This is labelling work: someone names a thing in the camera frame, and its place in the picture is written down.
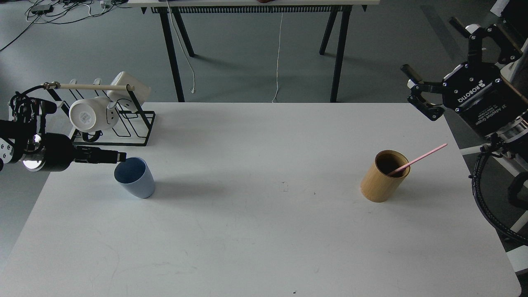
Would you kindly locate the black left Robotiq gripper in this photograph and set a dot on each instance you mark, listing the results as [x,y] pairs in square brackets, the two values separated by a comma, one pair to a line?
[58,153]

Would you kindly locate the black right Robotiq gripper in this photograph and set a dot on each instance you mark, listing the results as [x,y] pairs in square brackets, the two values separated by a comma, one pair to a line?
[486,99]

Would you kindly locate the light blue cup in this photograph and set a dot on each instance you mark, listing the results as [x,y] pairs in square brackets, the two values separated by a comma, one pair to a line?
[135,177]

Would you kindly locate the pink chopstick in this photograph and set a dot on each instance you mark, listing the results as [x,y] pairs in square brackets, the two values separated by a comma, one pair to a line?
[407,165]

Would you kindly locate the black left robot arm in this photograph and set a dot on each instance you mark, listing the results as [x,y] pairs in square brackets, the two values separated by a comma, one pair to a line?
[25,139]

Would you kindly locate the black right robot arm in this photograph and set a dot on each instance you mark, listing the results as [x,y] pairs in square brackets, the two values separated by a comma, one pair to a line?
[489,44]

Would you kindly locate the white mug with face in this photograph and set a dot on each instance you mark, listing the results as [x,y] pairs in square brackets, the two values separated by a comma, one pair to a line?
[93,114]

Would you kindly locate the wooden rack dowel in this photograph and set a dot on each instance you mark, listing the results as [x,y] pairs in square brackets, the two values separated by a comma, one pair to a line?
[74,86]

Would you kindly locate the bamboo cylinder holder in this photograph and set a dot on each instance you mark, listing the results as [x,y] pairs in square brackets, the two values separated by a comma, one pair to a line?
[378,184]

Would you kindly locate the black wire mug rack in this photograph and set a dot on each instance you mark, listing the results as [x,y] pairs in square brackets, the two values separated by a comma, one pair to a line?
[135,123]

